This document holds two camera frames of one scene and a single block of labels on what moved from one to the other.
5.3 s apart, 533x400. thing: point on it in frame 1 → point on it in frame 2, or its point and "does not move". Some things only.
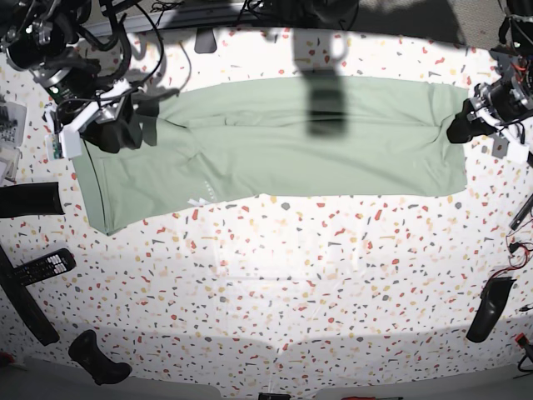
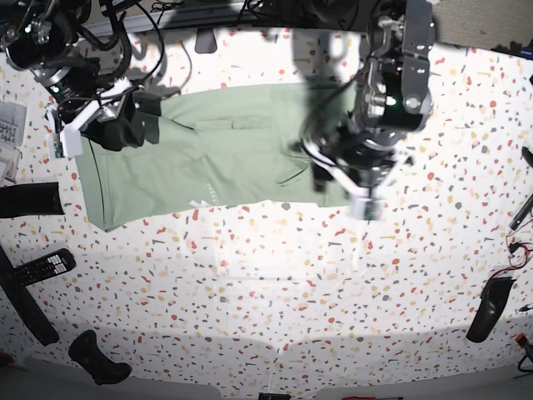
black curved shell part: x=494 y=297 does not move
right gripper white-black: x=121 y=119 does not move
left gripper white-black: x=478 y=117 → x=358 y=169
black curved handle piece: x=86 y=351 does not move
